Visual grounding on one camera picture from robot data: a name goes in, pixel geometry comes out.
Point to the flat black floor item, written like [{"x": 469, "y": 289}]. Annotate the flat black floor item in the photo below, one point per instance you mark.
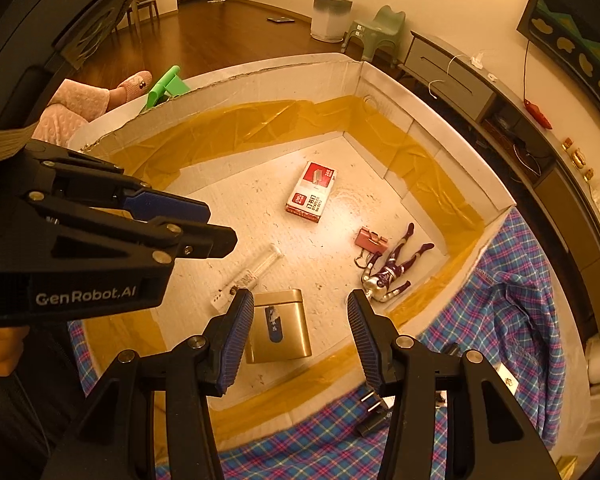
[{"x": 280, "y": 20}]

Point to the white cardboard box yellow tape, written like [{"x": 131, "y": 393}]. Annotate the white cardboard box yellow tape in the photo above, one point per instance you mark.
[{"x": 260, "y": 200}]

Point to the person's left hand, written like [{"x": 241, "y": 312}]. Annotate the person's left hand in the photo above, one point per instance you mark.
[{"x": 0, "y": 352}]

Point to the red object on cabinet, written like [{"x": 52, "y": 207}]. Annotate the red object on cabinet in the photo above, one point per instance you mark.
[{"x": 539, "y": 114}]

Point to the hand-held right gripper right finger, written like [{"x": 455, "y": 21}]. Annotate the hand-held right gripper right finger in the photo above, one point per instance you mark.
[{"x": 361, "y": 335}]

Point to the red staple box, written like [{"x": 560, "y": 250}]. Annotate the red staple box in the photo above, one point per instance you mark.
[{"x": 311, "y": 191}]

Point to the white charger plug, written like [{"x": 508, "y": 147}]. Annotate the white charger plug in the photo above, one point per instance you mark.
[{"x": 377, "y": 405}]

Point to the blue pink plaid cloth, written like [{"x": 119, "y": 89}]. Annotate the blue pink plaid cloth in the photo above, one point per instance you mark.
[{"x": 505, "y": 285}]

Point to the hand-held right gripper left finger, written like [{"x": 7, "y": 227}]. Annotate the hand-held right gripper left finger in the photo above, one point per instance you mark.
[{"x": 237, "y": 330}]

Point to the grey TV cabinet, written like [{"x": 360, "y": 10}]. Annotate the grey TV cabinet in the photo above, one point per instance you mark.
[{"x": 450, "y": 67}]

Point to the gold tin box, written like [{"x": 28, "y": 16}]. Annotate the gold tin box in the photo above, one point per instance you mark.
[{"x": 280, "y": 327}]

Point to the green phone stand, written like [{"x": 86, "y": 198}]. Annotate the green phone stand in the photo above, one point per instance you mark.
[{"x": 167, "y": 87}]

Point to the dark wall tapestry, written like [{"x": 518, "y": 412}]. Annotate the dark wall tapestry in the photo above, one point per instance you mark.
[{"x": 575, "y": 25}]

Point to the green plastic stool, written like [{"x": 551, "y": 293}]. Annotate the green plastic stool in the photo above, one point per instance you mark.
[{"x": 375, "y": 30}]

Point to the wooden chair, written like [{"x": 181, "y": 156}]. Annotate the wooden chair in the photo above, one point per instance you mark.
[{"x": 145, "y": 5}]

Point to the silver purple action figure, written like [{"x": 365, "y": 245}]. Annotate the silver purple action figure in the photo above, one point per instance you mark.
[{"x": 392, "y": 270}]

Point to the pink plush slipper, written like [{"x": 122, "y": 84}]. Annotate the pink plush slipper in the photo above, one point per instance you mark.
[{"x": 132, "y": 87}]

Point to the pink binder clip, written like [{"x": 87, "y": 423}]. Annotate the pink binder clip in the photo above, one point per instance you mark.
[{"x": 372, "y": 241}]

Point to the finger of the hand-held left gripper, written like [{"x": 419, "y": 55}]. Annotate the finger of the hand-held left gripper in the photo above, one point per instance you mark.
[
  {"x": 170, "y": 207},
  {"x": 200, "y": 240}
]

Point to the golden ornaments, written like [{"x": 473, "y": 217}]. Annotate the golden ornaments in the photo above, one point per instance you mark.
[{"x": 577, "y": 157}]

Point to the white pot with plant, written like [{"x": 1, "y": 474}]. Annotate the white pot with plant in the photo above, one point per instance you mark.
[{"x": 330, "y": 15}]

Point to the person's pink trousered leg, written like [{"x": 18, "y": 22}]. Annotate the person's pink trousered leg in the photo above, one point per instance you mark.
[{"x": 70, "y": 115}]

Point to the gold foil packet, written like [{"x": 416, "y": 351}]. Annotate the gold foil packet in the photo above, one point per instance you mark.
[{"x": 572, "y": 467}]

